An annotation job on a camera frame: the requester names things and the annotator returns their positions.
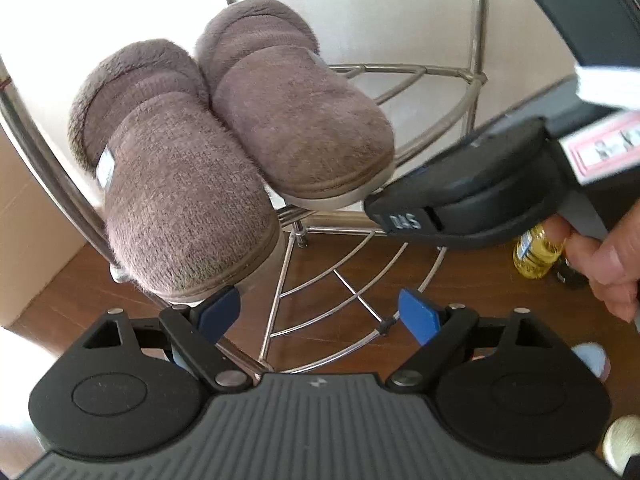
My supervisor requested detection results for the purple knit slipper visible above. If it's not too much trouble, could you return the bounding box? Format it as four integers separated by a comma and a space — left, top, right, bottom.
570, 344, 612, 382

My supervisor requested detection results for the metal corner shoe rack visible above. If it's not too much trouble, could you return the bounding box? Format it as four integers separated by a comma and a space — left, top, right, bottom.
0, 0, 489, 376

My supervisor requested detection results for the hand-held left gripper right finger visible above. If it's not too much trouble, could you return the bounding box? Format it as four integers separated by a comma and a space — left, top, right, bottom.
385, 287, 559, 393

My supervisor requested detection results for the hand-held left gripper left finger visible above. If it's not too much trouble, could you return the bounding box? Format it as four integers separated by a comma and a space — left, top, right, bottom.
81, 285, 254, 396

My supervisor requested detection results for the brown fleece slipper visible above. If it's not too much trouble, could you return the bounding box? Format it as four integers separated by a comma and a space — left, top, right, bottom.
68, 37, 283, 306
194, 0, 396, 211

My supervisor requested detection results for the yellow cooking oil bottle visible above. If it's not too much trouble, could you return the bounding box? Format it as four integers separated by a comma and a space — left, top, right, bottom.
512, 224, 566, 281

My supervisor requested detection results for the cardboard sheet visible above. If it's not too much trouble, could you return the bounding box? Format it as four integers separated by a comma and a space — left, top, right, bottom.
0, 125, 118, 331

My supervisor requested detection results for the person's right hand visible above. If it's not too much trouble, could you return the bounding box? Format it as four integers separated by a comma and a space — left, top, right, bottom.
545, 195, 640, 324

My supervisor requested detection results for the dark oil bottle red label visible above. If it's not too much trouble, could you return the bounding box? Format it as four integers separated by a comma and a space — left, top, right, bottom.
550, 257, 591, 291

